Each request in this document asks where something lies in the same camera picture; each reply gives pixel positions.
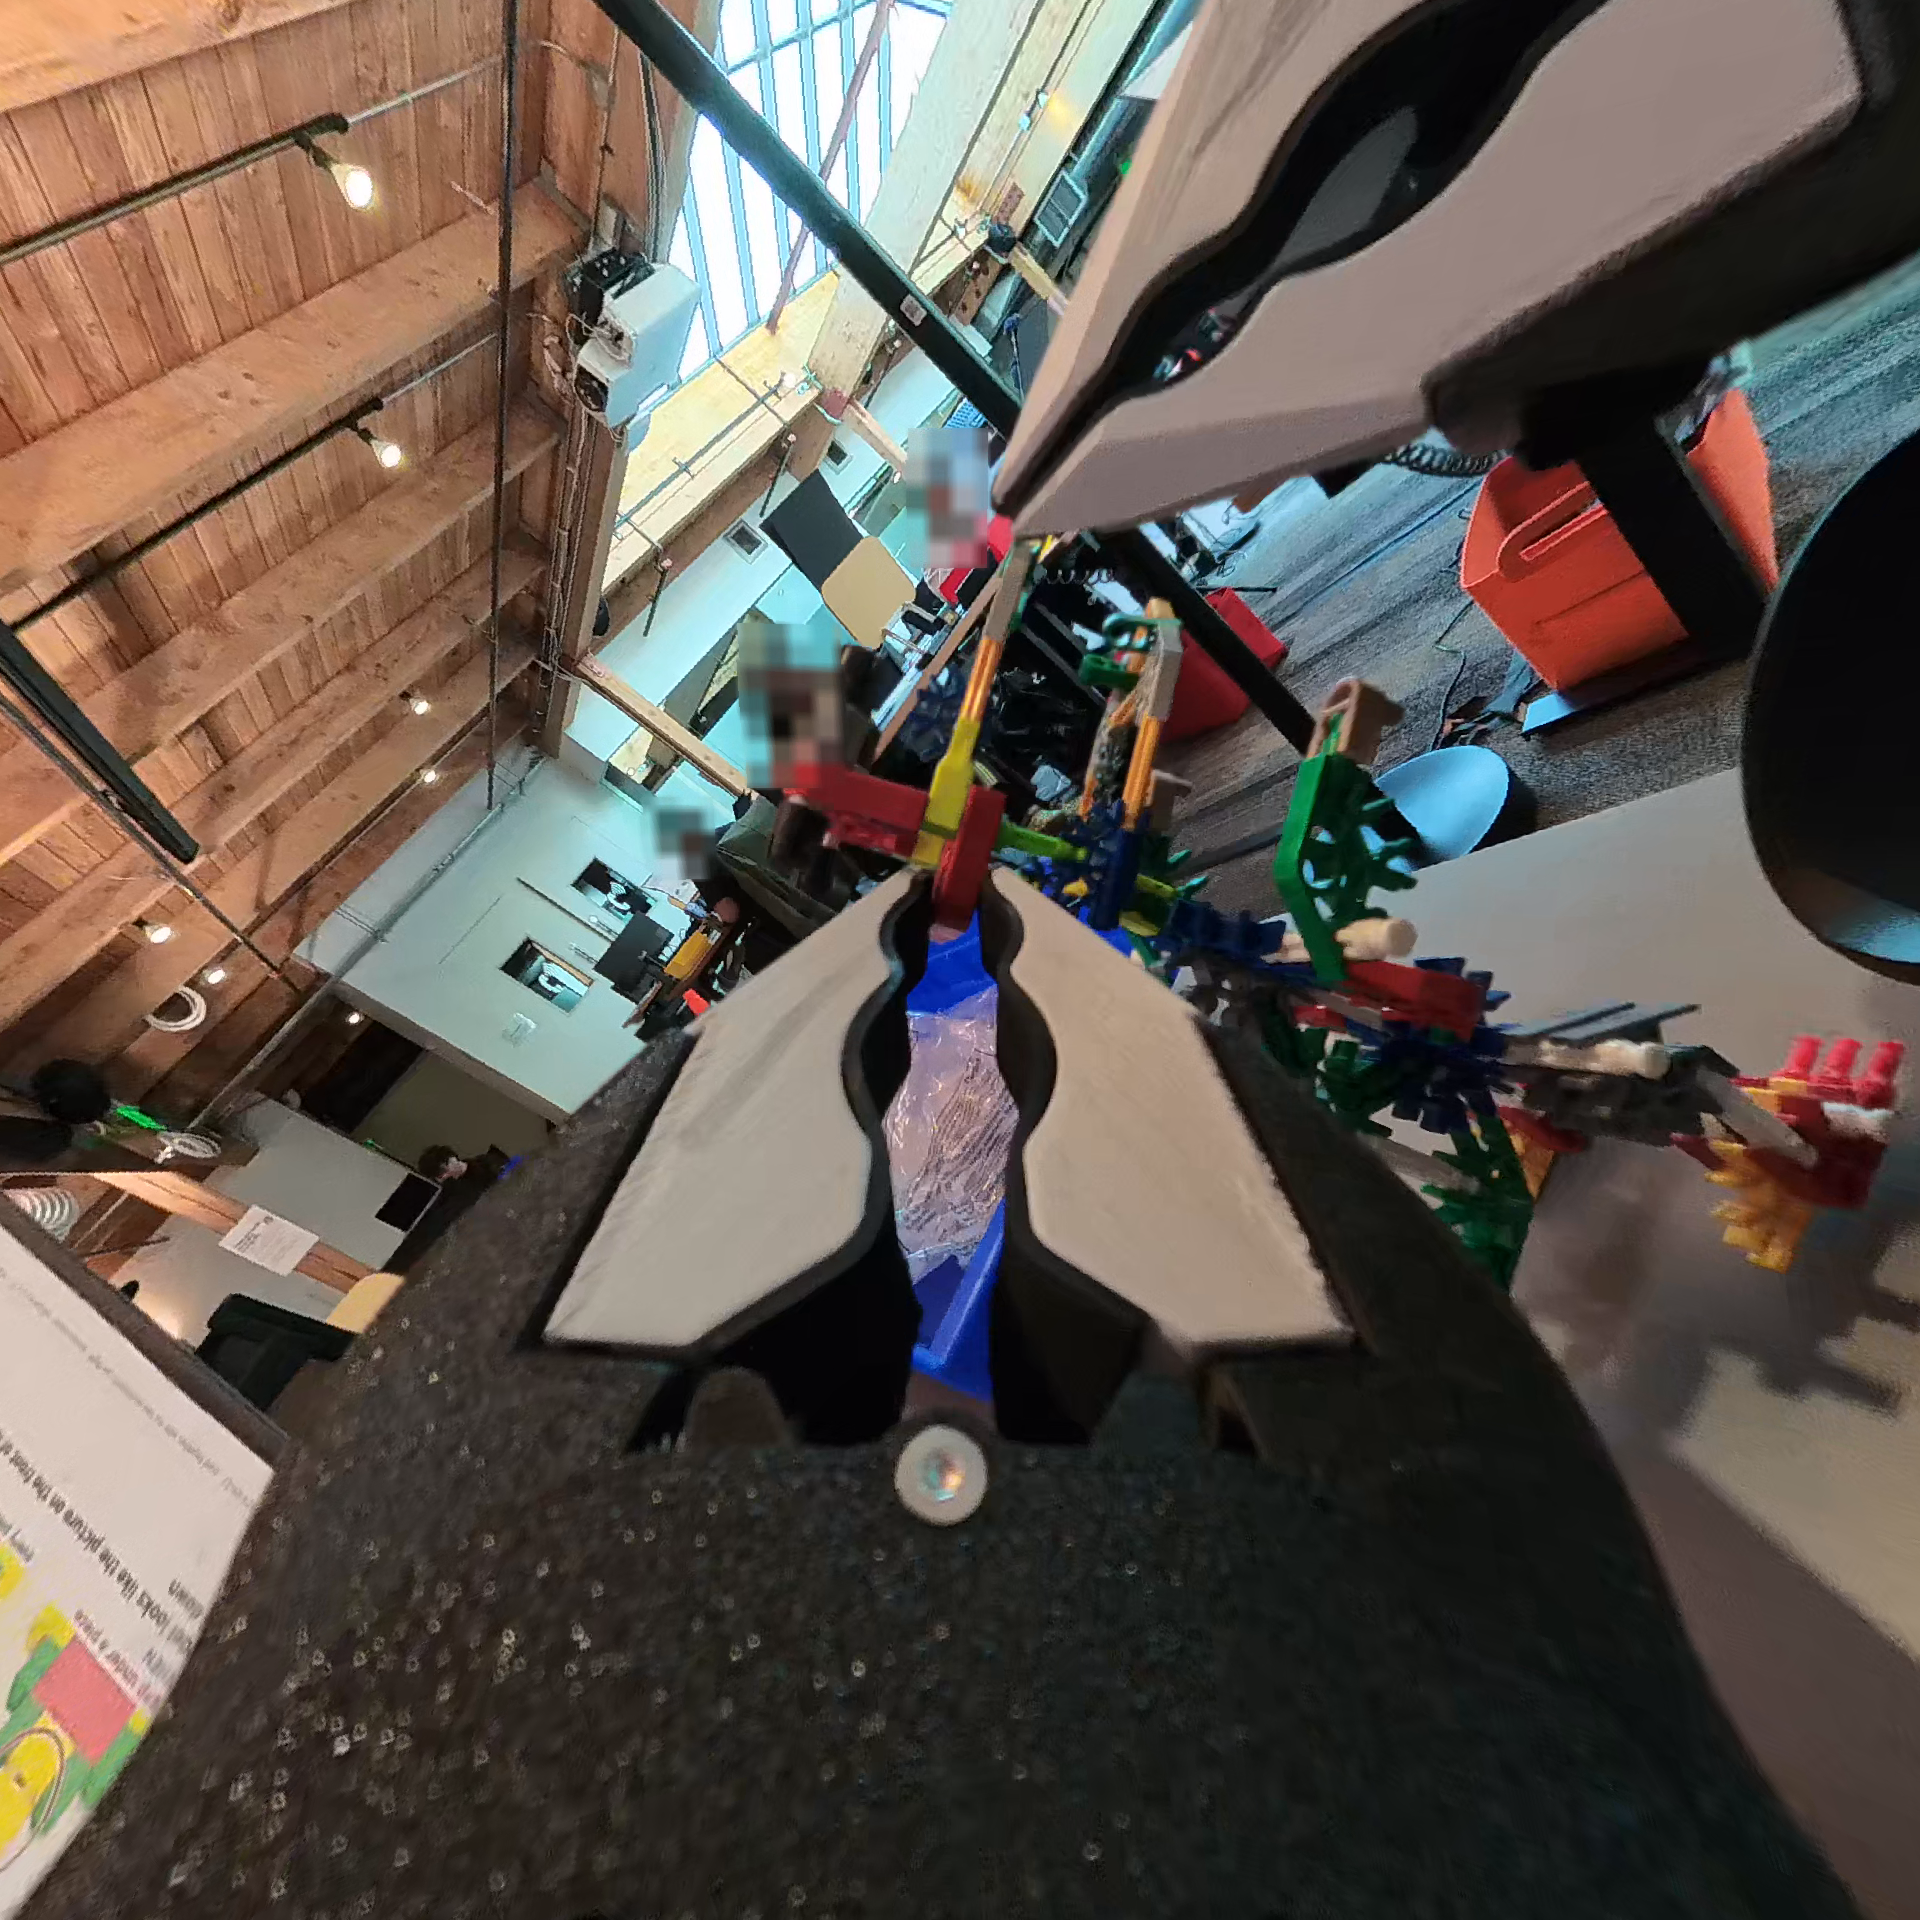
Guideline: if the instruction booklet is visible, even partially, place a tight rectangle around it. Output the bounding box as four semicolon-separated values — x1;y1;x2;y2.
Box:
0;1200;288;1907

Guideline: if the red yellow connector toy assembly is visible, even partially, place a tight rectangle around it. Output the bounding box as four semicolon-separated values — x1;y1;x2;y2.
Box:
1670;1030;1902;1272

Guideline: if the green connector toy assembly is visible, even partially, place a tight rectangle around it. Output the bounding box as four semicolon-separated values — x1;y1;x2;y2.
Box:
773;682;1547;1291

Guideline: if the black grey connector toy assembly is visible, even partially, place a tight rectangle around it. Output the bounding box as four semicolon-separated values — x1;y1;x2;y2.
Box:
1500;1000;1775;1146

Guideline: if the tan board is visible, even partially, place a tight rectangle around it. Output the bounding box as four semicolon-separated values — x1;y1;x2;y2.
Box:
822;540;916;639

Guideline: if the black pole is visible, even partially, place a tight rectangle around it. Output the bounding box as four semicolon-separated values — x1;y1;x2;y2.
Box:
592;0;1021;437

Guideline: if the clear plastic bag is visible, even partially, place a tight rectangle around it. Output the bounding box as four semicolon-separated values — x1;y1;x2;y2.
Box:
885;1013;1021;1277

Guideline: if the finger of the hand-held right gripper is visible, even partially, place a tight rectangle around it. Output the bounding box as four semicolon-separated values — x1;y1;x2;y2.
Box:
994;0;1580;509
1006;0;1872;542

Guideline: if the white ceiling box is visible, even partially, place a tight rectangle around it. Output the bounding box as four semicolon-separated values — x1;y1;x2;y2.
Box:
566;247;704;429

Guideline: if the light blue stool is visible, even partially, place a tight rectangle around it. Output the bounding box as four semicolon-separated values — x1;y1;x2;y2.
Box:
1372;746;1519;863

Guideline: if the red plastic crate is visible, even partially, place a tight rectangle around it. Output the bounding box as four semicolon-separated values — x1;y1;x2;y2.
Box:
1154;584;1291;746

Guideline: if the black flag board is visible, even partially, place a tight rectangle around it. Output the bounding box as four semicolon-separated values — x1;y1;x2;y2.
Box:
762;471;864;578

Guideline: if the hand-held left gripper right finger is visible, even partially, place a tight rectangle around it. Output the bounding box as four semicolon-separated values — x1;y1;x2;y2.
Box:
983;871;1355;1444

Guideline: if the small blue plastic bin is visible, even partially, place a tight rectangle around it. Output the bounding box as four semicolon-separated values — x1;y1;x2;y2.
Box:
900;915;1010;1397

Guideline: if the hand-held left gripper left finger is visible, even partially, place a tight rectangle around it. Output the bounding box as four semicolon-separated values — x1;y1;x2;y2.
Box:
543;871;927;1444

